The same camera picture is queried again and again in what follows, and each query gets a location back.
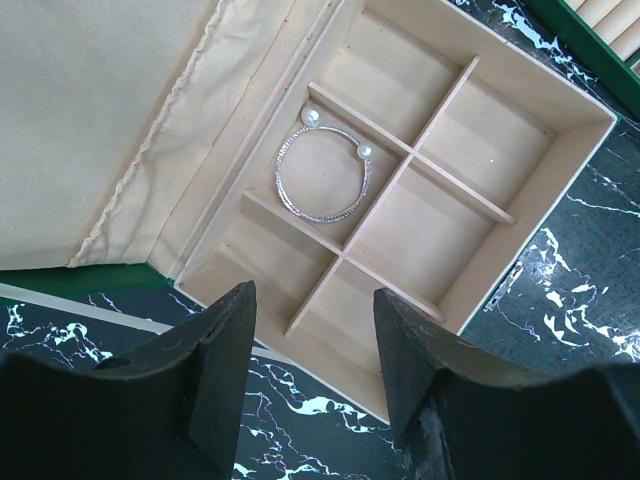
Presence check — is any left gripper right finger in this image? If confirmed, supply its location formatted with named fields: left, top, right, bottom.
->
left=372, top=288, right=551, bottom=480

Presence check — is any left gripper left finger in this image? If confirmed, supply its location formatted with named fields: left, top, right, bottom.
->
left=94, top=280, right=257, bottom=480

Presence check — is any green jewelry box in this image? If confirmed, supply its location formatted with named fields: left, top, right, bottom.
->
left=1, top=1, right=616, bottom=420

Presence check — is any green jewelry tray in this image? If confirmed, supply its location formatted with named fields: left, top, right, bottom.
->
left=524, top=0, right=639, bottom=120

